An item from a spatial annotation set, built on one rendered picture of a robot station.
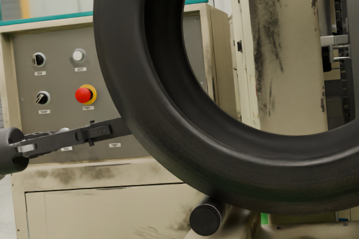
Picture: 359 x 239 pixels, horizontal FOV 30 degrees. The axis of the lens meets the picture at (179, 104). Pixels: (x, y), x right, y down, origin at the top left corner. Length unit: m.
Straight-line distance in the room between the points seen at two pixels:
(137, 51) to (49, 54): 0.84
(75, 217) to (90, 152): 0.17
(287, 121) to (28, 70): 0.76
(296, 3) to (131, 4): 0.45
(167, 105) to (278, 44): 0.42
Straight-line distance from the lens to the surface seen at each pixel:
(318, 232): 1.24
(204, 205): 0.96
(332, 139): 1.19
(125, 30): 0.94
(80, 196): 1.71
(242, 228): 1.05
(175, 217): 1.65
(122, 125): 1.06
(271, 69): 1.29
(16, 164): 1.11
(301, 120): 1.30
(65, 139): 1.06
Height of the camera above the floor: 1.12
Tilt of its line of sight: 3 degrees down
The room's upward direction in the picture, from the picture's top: 5 degrees counter-clockwise
